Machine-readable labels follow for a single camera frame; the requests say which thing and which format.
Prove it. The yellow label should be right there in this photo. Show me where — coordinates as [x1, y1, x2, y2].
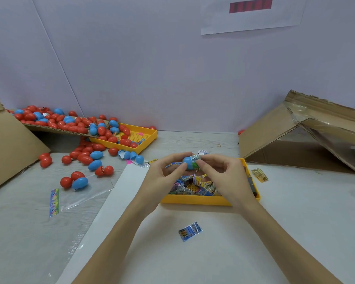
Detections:
[252, 168, 269, 183]

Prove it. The person's left forearm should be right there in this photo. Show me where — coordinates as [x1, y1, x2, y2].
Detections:
[72, 204, 155, 284]

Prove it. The brown cardboard sheet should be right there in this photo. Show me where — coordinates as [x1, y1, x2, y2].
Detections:
[24, 123, 86, 136]

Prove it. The person's left hand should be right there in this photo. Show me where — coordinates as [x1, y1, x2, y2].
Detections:
[132, 152, 196, 218]

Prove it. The tall brown cardboard box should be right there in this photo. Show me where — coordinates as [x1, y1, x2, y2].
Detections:
[0, 90, 51, 194]

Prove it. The torn flattened cardboard box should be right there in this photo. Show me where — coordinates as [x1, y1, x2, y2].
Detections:
[238, 89, 355, 175]

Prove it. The yellow tray under eggs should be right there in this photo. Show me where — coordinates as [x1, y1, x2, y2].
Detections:
[89, 123, 158, 155]

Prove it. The pile of plastic eggs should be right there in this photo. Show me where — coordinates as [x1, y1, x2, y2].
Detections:
[9, 105, 157, 192]

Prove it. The white paper sign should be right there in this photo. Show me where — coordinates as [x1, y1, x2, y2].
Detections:
[200, 0, 307, 36]

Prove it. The blue packet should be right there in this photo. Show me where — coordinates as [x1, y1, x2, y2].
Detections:
[177, 221, 203, 243]

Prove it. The yellow plastic tray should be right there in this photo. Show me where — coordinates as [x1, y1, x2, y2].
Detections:
[160, 157, 262, 206]

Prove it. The person's right hand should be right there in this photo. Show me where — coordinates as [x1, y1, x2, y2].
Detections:
[195, 153, 262, 215]

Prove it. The clear bag with coloured label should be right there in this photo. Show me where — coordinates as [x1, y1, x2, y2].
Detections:
[49, 179, 116, 218]

